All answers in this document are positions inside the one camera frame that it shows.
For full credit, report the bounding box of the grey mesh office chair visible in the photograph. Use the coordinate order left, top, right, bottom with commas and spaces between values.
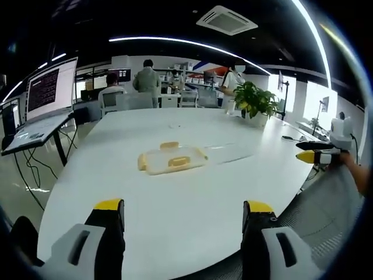
273, 167, 367, 275

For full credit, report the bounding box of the black computer box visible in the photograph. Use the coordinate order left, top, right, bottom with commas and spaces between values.
1, 102, 16, 138

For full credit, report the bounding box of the ceiling air conditioner vent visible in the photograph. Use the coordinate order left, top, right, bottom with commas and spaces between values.
196, 5, 259, 37

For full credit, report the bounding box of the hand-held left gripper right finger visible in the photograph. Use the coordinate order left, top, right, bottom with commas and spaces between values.
241, 199, 325, 280

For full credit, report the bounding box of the white storage shelf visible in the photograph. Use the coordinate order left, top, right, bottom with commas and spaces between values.
157, 61, 228, 95

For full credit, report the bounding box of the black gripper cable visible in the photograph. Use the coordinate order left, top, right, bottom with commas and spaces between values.
350, 132, 361, 166

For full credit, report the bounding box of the green potted plant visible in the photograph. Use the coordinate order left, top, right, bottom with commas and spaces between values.
233, 80, 281, 128

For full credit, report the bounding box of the open laptop on stand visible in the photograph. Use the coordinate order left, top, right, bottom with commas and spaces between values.
25, 56, 79, 122

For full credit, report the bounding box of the black camera stand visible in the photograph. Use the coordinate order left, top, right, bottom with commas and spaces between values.
276, 70, 293, 121

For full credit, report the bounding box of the clear plastic sheet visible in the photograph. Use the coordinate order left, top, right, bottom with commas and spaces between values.
203, 142, 255, 165

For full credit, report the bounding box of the black floor cable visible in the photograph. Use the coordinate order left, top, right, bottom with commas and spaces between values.
13, 128, 79, 212

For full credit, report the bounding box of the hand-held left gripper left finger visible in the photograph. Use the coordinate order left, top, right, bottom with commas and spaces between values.
37, 198, 126, 280

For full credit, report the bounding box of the person's dark trouser leg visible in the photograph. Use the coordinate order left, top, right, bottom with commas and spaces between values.
8, 215, 45, 268

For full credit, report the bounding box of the clear box with yellow buckles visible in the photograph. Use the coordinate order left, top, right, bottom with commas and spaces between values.
138, 141, 209, 176

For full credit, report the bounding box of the curved ceiling light strip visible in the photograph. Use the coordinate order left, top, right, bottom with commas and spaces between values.
287, 0, 333, 90
108, 36, 270, 76

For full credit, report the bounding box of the white keyboard tray desk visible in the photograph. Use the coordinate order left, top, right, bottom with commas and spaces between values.
1, 111, 77, 167

